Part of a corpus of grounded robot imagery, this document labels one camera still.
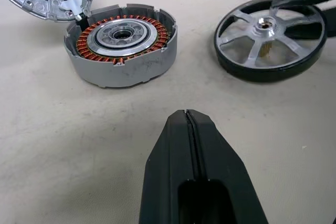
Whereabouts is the silver round tape roll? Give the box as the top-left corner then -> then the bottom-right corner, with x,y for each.
64,3 -> 179,89

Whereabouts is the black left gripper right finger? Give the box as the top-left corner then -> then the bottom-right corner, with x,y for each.
186,109 -> 269,224

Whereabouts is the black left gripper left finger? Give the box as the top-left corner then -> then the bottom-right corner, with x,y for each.
139,109 -> 202,224

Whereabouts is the black-rimmed silver spoked rotor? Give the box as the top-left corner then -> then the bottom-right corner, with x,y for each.
213,0 -> 329,83

